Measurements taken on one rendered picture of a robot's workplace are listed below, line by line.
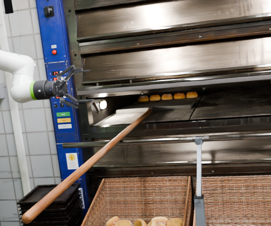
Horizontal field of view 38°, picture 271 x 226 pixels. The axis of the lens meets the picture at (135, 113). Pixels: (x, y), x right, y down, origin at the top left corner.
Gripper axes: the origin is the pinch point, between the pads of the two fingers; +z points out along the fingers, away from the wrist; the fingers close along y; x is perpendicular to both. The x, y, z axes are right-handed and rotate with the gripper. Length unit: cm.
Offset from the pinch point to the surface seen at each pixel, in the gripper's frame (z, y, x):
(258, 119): 76, 31, -55
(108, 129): -12, 32, -55
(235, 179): 61, 64, -51
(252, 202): 70, 77, -48
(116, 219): -9, 84, -41
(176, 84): 34, 7, -40
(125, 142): 8.7, 31.8, -17.5
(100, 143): -4.8, 31.4, -17.6
